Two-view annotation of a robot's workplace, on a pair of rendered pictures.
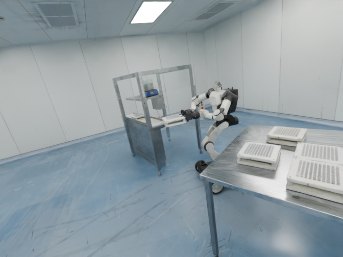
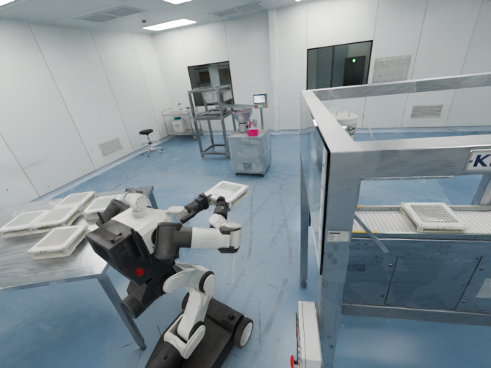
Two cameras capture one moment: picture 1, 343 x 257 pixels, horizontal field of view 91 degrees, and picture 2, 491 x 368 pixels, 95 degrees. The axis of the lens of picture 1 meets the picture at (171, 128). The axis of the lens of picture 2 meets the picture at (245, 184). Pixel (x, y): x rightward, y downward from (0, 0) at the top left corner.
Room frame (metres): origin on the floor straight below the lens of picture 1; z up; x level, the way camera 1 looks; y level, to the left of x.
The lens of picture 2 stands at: (3.12, -0.94, 1.82)
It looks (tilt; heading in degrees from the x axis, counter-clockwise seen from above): 28 degrees down; 135
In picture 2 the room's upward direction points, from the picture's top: 7 degrees counter-clockwise
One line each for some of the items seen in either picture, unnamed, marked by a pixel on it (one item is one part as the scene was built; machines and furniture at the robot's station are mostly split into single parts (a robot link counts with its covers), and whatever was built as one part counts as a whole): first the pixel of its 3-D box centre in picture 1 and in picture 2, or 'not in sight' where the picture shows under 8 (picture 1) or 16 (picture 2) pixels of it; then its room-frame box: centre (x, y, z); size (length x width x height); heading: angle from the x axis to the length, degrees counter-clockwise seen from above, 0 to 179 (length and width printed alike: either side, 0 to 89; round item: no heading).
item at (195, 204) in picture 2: (191, 116); (198, 204); (1.98, -0.26, 1.04); 0.12 x 0.10 x 0.13; 91
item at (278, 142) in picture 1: (286, 137); (63, 243); (1.31, -0.97, 0.88); 0.24 x 0.24 x 0.02; 43
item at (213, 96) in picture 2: not in sight; (223, 125); (-0.49, 2.23, 0.75); 1.43 x 1.06 x 1.50; 22
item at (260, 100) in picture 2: not in sight; (261, 112); (0.56, 2.24, 1.07); 0.23 x 0.10 x 0.62; 22
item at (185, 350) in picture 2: not in sight; (185, 334); (2.12, -0.68, 0.28); 0.21 x 0.20 x 0.13; 99
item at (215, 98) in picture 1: (223, 101); (138, 243); (2.13, -0.72, 1.12); 0.34 x 0.30 x 0.36; 9
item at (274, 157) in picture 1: (259, 151); (104, 204); (1.09, -0.60, 0.93); 0.25 x 0.24 x 0.02; 139
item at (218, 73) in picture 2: not in sight; (210, 85); (-2.35, 3.66, 1.43); 1.32 x 0.01 x 1.11; 22
